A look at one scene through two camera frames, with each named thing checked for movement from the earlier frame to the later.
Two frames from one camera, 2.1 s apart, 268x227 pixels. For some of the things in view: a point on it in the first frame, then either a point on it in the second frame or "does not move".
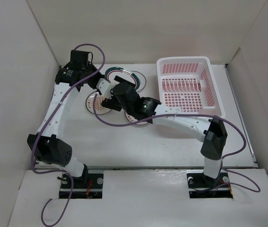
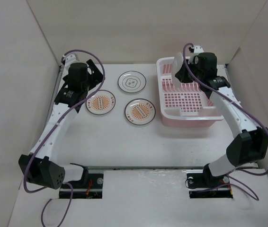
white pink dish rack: (189, 83) does not move
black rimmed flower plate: (137, 78) does not move
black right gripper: (111, 103) to (181, 74)
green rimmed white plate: (124, 74) to (178, 60)
